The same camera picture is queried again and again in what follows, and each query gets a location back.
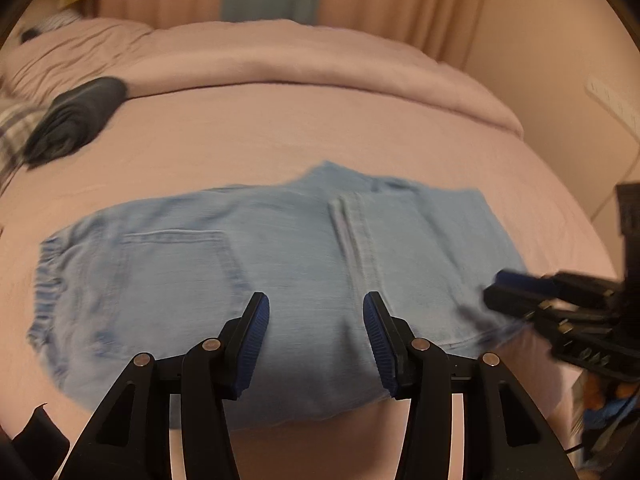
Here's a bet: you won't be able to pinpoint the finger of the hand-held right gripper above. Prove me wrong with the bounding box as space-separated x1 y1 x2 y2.
531 307 626 377
482 269 623 322

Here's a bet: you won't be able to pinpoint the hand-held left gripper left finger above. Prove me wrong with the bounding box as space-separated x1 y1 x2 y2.
60 292 271 480

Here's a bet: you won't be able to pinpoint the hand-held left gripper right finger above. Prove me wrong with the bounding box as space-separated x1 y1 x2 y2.
362 291 581 480

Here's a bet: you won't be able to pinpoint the light blue denim pants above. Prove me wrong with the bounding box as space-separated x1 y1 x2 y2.
26 160 531 432

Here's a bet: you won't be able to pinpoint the bed with pink sheet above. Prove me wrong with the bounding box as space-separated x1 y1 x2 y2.
0 80 623 480

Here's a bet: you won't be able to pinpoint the dark cloth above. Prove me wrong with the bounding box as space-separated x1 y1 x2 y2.
9 404 72 480

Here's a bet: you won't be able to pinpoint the pink duvet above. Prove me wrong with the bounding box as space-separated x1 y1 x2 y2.
0 17 525 139

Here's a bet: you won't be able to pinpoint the folded dark denim jeans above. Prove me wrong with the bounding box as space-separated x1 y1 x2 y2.
24 76 129 167

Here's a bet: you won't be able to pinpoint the grey plaid pillow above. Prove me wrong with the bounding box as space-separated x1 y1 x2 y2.
0 97 47 183

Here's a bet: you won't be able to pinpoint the small checkered pillow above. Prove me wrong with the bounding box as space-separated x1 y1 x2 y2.
20 10 87 42

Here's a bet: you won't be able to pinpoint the white wall strip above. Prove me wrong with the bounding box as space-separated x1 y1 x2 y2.
584 76 640 137

